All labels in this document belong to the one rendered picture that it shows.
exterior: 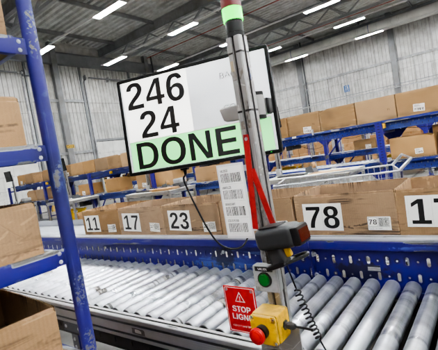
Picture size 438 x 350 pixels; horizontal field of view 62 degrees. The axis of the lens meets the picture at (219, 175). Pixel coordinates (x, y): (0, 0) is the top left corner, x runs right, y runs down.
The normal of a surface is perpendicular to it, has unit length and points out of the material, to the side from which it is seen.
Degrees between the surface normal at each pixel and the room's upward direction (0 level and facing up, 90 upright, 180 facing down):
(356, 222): 91
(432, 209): 90
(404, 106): 90
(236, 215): 90
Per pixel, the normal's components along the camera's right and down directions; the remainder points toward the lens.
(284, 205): -0.59, 0.14
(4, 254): 0.79, -0.08
